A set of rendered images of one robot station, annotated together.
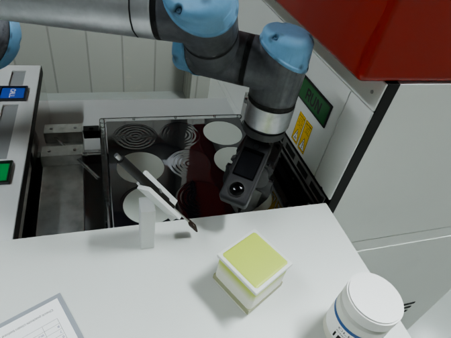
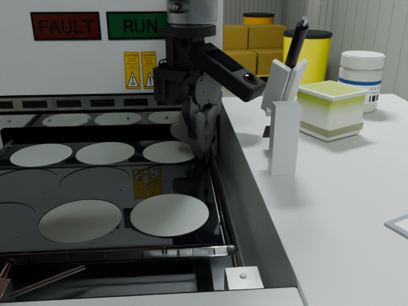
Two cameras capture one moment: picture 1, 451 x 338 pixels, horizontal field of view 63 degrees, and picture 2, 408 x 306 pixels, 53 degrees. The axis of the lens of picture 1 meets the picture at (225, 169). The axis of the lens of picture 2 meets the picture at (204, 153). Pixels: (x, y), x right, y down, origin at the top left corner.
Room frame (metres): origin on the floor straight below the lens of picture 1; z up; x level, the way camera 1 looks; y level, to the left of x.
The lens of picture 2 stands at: (0.28, 0.55, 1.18)
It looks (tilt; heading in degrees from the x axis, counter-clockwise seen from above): 23 degrees down; 289
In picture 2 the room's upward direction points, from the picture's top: straight up
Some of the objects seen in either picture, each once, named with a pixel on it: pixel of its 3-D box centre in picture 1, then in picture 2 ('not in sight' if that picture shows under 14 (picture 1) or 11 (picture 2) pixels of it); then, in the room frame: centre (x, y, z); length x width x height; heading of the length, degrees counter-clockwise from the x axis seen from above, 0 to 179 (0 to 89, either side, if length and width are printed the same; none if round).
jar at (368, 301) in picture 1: (360, 315); (359, 81); (0.26, -0.21, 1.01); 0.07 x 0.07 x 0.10
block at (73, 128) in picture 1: (64, 132); not in sight; (0.64, 0.38, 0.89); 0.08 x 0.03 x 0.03; 114
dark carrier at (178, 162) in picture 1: (189, 164); (95, 181); (0.62, 0.08, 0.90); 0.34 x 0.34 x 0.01; 24
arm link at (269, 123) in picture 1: (266, 112); (190, 11); (0.51, -0.05, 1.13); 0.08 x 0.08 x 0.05
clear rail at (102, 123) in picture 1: (105, 170); (68, 257); (0.54, 0.25, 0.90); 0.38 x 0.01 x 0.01; 24
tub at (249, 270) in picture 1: (250, 271); (328, 110); (0.30, -0.06, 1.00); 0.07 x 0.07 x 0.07; 51
